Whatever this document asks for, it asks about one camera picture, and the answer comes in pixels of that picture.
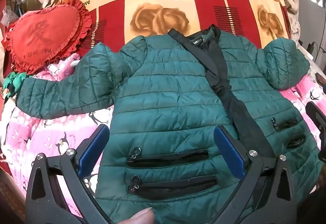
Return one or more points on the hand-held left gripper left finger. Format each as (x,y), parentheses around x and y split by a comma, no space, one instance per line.
(93,147)

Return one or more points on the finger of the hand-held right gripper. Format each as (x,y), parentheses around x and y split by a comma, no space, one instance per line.
(317,117)

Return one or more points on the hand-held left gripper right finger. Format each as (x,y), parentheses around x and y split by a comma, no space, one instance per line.
(229,150)

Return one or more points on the dark green quilted jacket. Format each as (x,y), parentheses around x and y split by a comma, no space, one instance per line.
(165,91)

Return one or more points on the person's left hand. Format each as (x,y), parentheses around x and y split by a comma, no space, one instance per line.
(137,217)

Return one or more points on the pink penguin print blanket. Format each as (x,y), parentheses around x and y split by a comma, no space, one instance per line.
(51,132)

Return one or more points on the green ruffled cushion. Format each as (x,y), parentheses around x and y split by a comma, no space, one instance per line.
(15,81)

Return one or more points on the red heart-shaped ruffled pillow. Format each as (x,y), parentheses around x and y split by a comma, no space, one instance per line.
(43,35)

